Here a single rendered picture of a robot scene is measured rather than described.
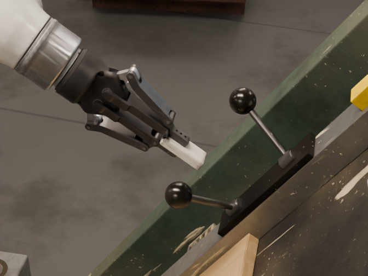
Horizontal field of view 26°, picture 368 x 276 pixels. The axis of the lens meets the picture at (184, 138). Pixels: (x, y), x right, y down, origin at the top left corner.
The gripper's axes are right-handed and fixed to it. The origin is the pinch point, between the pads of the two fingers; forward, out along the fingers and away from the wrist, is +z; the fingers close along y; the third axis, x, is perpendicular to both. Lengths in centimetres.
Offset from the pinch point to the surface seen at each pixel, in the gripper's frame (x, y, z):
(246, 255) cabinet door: 11.5, 0.5, 13.9
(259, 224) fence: 6.9, -1.8, 13.9
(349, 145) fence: 6.9, -20.5, 13.6
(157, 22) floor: -304, 161, 21
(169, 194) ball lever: 10.7, -0.2, 0.1
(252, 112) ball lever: 0.7, -12.2, 3.3
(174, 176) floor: -169, 139, 53
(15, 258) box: -21, 65, -4
